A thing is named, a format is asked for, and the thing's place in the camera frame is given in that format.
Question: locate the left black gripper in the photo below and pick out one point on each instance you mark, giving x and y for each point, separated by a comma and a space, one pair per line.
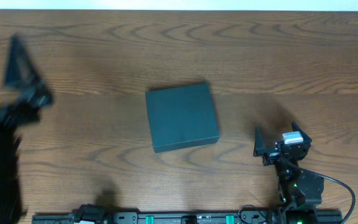
33, 94

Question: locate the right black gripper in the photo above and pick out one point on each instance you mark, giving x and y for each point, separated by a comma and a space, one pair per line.
271, 154

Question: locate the dark green box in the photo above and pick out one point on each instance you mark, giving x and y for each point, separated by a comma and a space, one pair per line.
181, 117

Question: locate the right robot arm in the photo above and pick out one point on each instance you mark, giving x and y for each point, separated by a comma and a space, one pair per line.
300, 191

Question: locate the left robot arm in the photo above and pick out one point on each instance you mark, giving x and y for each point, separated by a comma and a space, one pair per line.
10, 193

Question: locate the black mounting rail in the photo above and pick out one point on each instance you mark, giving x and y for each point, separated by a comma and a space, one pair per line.
93, 214

